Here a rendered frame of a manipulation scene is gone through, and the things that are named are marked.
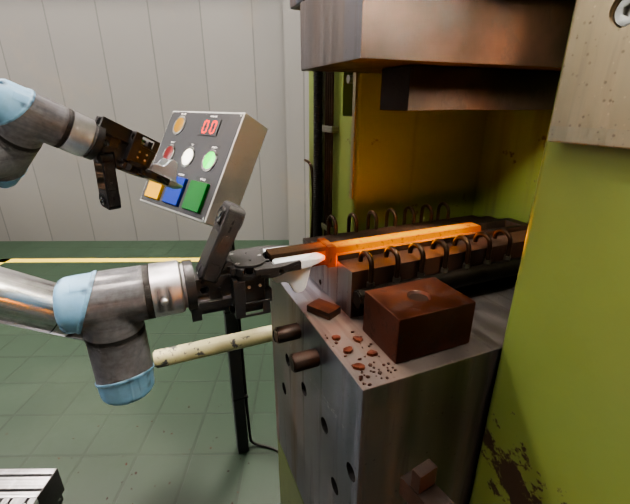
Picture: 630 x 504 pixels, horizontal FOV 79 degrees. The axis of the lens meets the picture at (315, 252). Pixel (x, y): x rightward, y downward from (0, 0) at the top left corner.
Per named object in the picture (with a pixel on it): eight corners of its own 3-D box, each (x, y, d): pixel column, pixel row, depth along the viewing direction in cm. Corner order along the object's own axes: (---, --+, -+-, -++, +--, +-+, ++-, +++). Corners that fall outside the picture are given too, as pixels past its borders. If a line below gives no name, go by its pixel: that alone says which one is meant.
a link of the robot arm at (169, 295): (147, 256, 55) (148, 278, 48) (181, 251, 56) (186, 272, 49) (155, 302, 57) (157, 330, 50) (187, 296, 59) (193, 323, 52)
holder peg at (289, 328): (278, 347, 61) (277, 332, 60) (273, 338, 63) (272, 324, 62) (301, 341, 63) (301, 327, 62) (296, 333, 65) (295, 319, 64)
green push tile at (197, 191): (197, 212, 91) (207, 183, 91) (180, 207, 95) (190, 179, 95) (203, 215, 92) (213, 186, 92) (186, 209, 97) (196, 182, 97)
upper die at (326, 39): (360, 58, 45) (364, -39, 42) (300, 70, 62) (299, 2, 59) (593, 69, 60) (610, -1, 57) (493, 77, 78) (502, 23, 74)
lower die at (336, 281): (350, 318, 58) (352, 267, 55) (302, 269, 75) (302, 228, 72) (544, 273, 73) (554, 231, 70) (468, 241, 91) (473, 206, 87)
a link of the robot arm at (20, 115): (-21, 103, 65) (0, 64, 62) (51, 134, 74) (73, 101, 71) (-24, 131, 61) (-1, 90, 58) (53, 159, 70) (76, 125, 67)
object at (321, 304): (340, 313, 60) (341, 306, 59) (329, 320, 57) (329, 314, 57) (318, 304, 62) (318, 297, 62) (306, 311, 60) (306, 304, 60)
